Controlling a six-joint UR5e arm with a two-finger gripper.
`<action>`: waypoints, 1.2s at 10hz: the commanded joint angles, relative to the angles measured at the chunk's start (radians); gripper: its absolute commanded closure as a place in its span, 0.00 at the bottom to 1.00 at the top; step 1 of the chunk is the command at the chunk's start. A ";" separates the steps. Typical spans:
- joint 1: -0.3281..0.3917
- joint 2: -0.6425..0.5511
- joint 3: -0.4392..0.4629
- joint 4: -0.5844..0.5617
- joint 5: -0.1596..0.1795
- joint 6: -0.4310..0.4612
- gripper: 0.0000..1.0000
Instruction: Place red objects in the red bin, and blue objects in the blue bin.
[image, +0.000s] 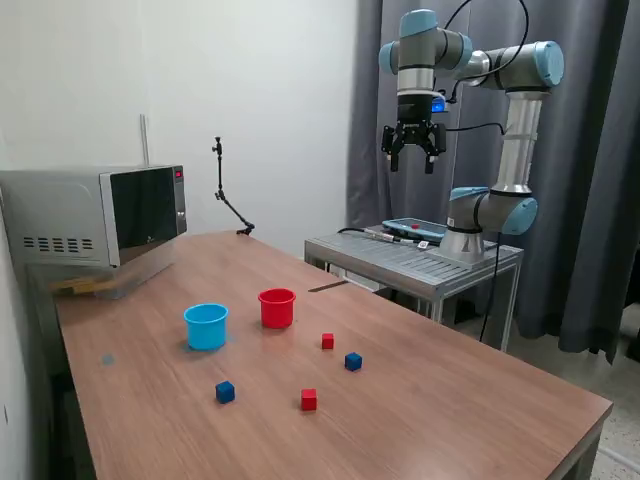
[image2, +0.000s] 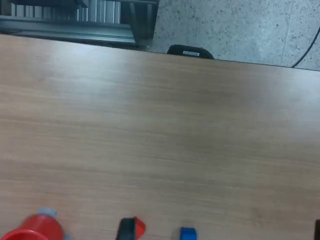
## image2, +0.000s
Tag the blue cube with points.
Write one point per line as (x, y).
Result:
(188, 234)

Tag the black box with white label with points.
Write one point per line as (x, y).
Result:
(190, 52)

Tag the red cube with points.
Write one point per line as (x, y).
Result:
(140, 227)

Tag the grey metal robot stand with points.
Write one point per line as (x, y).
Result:
(75, 32)

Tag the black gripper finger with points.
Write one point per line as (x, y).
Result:
(317, 231)
(127, 230)

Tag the red plastic bin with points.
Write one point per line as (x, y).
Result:
(32, 227)

